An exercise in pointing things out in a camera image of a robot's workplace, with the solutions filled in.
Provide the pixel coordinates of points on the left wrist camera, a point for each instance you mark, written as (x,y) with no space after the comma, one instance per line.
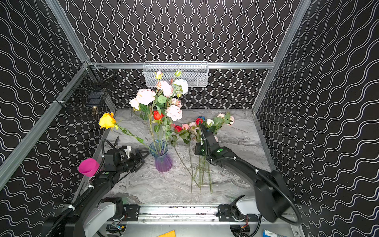
(127,150)

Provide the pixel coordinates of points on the white mesh wall basket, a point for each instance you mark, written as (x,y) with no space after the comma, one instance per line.
(194,72)

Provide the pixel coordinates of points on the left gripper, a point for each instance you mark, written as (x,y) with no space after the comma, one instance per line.
(135,160)

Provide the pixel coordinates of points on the purple blue glass vase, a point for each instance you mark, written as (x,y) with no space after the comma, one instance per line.
(163,162)

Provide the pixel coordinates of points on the yellow object below rail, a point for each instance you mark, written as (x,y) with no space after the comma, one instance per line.
(168,234)

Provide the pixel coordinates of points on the yellow rose stem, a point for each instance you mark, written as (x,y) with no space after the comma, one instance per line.
(108,121)

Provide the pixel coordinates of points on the cream rose stem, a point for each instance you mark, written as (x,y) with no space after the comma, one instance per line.
(146,113)

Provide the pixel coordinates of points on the magenta silicone cup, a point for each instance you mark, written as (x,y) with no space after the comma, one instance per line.
(88,167)

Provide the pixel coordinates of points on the brass padlock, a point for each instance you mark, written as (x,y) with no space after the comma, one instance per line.
(94,111)

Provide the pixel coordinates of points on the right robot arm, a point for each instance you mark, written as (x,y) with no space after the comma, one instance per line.
(272,196)

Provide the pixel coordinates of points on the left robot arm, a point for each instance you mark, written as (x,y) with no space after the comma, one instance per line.
(108,175)

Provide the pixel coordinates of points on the large pink peony stem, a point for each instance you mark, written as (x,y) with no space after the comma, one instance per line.
(146,96)

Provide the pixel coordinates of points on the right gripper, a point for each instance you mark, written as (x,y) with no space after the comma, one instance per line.
(208,139)

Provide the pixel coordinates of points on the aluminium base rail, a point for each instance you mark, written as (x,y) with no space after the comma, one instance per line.
(189,211)

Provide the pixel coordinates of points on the pink rose spray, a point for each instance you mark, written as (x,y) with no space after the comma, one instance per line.
(189,127)
(215,124)

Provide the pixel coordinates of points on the black wire wall basket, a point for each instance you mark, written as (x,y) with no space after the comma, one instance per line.
(92,89)

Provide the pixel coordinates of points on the blue white box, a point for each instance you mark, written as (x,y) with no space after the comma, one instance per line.
(267,233)

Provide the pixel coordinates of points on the pink rose spray stem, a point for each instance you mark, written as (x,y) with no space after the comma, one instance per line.
(173,113)

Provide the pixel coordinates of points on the white light-blue flower stem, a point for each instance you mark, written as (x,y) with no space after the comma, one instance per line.
(175,89)

